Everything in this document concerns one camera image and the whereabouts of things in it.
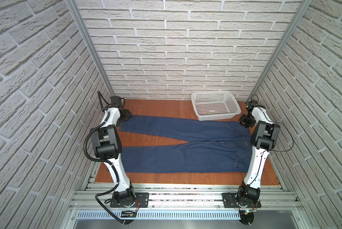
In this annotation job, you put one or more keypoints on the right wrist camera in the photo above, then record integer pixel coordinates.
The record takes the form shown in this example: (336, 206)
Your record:
(251, 104)

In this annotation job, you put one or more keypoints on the aluminium corner post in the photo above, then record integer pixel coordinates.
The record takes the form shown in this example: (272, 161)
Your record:
(301, 11)
(74, 10)

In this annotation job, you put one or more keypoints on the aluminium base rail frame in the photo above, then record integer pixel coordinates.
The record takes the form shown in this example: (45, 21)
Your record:
(182, 201)

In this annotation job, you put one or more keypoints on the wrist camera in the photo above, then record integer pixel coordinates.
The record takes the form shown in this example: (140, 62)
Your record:
(116, 102)
(251, 104)

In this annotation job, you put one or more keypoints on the white plastic laundry basket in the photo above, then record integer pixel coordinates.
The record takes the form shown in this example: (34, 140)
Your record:
(215, 105)

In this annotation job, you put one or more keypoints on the dark blue denim trousers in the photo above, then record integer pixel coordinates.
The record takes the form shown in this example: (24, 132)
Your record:
(208, 146)

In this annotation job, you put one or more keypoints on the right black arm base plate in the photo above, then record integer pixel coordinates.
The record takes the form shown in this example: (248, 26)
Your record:
(232, 200)

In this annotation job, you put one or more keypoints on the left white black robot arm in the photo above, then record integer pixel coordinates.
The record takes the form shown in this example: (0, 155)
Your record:
(107, 148)

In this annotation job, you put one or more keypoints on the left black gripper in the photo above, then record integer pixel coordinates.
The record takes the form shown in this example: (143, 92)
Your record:
(128, 113)

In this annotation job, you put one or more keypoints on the right aluminium corner post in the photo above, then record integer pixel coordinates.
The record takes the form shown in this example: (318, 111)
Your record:
(301, 11)

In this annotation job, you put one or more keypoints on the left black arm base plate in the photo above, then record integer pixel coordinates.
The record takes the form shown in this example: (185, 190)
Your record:
(130, 200)

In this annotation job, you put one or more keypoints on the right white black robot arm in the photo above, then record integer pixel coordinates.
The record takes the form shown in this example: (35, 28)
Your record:
(263, 140)

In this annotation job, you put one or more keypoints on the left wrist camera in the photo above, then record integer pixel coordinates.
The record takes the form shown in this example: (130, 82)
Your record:
(116, 102)

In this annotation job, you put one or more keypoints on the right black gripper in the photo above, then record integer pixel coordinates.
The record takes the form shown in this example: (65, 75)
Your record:
(242, 121)

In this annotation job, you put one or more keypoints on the left aluminium corner post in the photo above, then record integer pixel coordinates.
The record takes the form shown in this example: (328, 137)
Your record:
(74, 10)

